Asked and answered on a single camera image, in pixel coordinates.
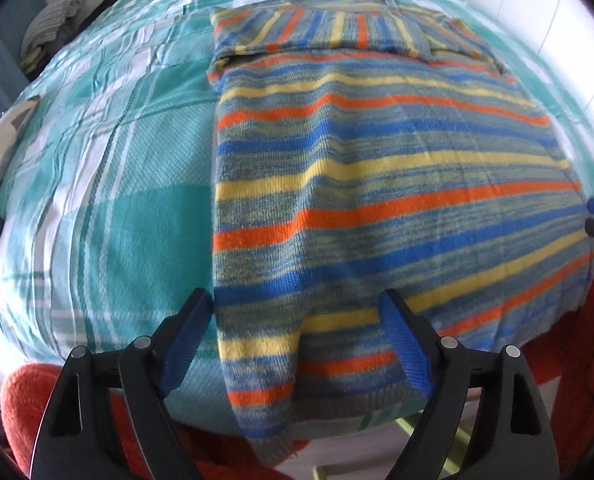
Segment colourful striped knit sweater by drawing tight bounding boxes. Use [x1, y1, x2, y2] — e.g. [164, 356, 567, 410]
[208, 0, 594, 465]

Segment orange fuzzy cloth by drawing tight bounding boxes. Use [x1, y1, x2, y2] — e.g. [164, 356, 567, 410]
[1, 280, 594, 479]

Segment teal plaid bed cover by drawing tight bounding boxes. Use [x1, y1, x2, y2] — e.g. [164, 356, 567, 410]
[0, 0, 594, 438]

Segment folded grey striped clothes pile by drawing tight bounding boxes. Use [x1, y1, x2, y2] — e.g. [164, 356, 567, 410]
[19, 0, 85, 76]

